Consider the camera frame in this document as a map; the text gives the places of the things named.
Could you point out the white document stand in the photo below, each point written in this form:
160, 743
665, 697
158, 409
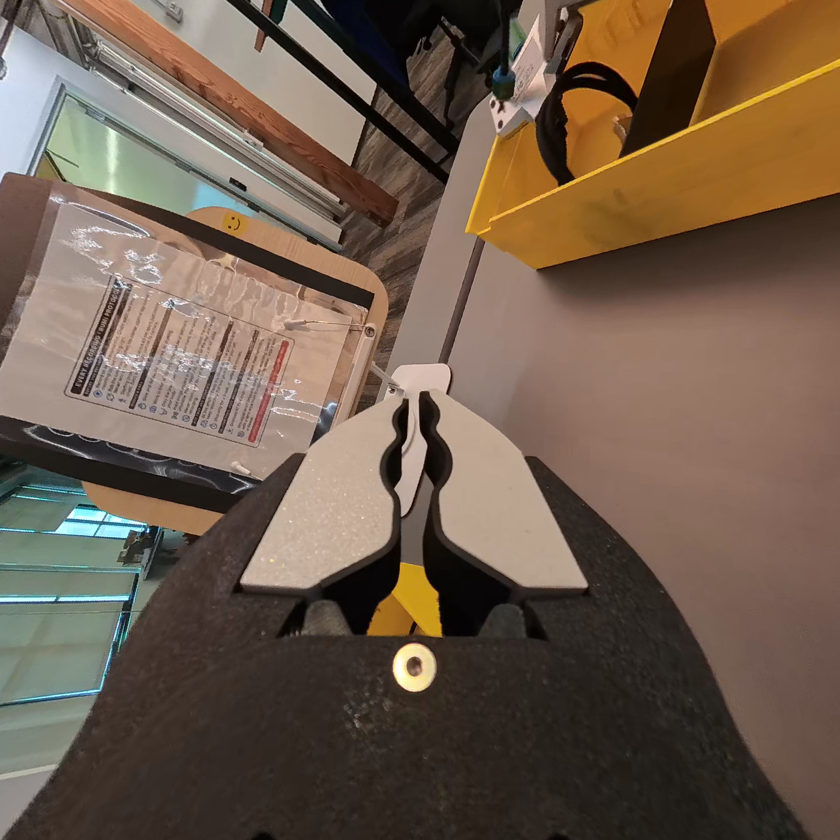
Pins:
426, 377

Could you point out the black metal railing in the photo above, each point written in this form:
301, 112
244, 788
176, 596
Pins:
367, 111

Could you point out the wooden beam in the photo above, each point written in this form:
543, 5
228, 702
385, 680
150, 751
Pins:
262, 111

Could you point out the laminated instruction sheet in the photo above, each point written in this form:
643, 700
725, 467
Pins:
164, 295

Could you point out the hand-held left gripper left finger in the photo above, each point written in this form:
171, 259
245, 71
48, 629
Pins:
321, 518

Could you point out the black bin divider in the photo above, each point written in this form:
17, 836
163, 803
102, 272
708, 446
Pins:
676, 79

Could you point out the black backing board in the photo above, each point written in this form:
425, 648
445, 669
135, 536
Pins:
295, 275

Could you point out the yellow plastic bin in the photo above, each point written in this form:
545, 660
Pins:
407, 604
689, 190

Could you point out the large framed window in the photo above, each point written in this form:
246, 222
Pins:
59, 630

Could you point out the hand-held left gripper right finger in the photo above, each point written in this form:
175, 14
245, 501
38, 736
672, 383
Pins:
499, 525

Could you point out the white adapter block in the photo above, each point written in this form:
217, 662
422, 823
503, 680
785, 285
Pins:
528, 79

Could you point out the silver sliding door rail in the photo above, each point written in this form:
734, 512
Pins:
216, 141

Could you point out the yellow smiley sticker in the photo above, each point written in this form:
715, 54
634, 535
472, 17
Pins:
235, 224

